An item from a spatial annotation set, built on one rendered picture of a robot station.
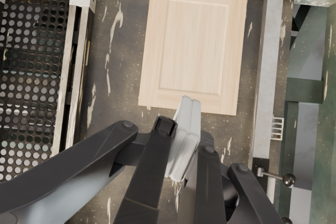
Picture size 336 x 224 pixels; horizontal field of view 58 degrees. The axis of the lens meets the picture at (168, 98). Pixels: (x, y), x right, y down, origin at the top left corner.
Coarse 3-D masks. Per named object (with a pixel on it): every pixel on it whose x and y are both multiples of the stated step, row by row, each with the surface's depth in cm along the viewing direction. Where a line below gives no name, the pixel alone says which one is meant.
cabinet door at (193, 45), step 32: (160, 0) 97; (192, 0) 97; (224, 0) 97; (160, 32) 97; (192, 32) 97; (224, 32) 97; (160, 64) 96; (192, 64) 97; (224, 64) 97; (160, 96) 96; (192, 96) 96; (224, 96) 96
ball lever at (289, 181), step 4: (260, 168) 91; (260, 172) 91; (264, 172) 90; (268, 172) 89; (272, 176) 88; (276, 176) 86; (280, 176) 85; (284, 176) 83; (288, 176) 82; (292, 176) 82; (284, 180) 82; (288, 180) 82; (292, 180) 81; (296, 180) 82; (284, 184) 83; (288, 184) 82; (292, 184) 82
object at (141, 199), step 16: (160, 128) 16; (160, 144) 15; (144, 160) 13; (160, 160) 13; (144, 176) 12; (160, 176) 12; (128, 192) 11; (144, 192) 11; (160, 192) 11; (128, 208) 9; (144, 208) 9
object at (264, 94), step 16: (272, 0) 95; (272, 16) 95; (272, 32) 95; (272, 48) 95; (272, 64) 95; (256, 80) 98; (272, 80) 94; (256, 96) 96; (272, 96) 94; (256, 112) 94; (272, 112) 94; (256, 128) 94; (256, 144) 94
